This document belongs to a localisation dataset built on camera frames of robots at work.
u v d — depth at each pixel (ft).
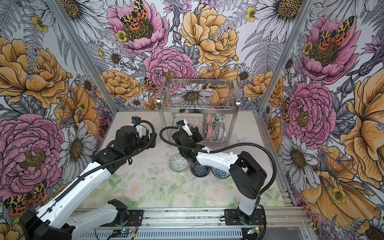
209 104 4.04
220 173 2.92
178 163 3.01
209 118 3.35
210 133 3.09
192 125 2.77
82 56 2.88
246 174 1.52
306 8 2.35
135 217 2.45
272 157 3.27
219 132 3.08
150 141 2.01
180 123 2.45
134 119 2.11
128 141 1.81
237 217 2.18
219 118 3.63
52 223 1.25
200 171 2.93
